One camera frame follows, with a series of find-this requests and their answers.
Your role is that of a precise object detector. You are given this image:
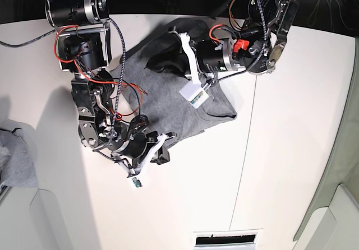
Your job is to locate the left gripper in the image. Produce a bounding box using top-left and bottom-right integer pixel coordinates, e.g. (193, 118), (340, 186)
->
(145, 33), (252, 79)

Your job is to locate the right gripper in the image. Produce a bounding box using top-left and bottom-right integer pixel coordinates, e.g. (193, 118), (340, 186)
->
(108, 115), (170, 165)

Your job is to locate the grey t-shirt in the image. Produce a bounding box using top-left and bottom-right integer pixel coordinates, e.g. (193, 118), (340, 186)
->
(108, 17), (238, 153)

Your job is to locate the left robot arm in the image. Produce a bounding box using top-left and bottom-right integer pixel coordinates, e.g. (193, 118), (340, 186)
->
(146, 0), (299, 84)

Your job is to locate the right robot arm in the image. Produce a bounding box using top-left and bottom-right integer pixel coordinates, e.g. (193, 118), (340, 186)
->
(45, 0), (172, 168)

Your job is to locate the grey shirt pile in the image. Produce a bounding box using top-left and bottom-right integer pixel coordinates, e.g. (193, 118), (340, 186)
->
(1, 128), (38, 188)

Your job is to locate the grey bin left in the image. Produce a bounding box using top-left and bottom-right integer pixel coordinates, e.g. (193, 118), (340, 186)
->
(1, 187), (60, 249)

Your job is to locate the grey bin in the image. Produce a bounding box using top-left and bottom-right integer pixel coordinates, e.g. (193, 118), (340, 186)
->
(1, 187), (60, 249)
(291, 185), (359, 250)

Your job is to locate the grey bin right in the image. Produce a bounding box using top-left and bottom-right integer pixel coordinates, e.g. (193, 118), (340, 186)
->
(291, 185), (359, 250)

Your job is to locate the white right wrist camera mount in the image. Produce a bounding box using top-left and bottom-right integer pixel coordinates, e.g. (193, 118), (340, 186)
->
(111, 132), (176, 189)

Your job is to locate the table cable slot grommet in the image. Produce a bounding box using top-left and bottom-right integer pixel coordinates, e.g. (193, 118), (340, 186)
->
(193, 229), (261, 250)

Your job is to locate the orange cable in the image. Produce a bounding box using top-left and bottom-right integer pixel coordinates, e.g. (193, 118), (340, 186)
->
(53, 24), (149, 122)

